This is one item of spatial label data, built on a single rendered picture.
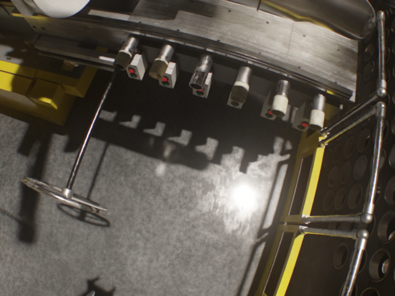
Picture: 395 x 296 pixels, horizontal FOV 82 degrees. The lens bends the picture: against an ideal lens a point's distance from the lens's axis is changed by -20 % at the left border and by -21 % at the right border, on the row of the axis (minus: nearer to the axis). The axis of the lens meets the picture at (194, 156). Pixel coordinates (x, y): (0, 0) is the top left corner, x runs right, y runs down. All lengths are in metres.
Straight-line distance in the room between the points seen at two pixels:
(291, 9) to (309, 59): 0.61
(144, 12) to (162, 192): 1.16
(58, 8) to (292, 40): 0.92
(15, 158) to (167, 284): 1.53
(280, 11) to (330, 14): 0.11
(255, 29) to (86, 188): 1.50
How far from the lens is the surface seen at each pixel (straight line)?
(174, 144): 1.93
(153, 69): 1.14
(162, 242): 1.88
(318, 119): 1.16
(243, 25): 1.23
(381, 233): 2.31
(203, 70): 1.13
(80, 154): 1.10
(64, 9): 0.85
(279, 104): 1.11
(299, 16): 0.65
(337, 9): 0.66
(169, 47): 1.19
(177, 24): 1.21
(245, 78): 1.13
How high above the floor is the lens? 1.86
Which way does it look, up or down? 78 degrees down
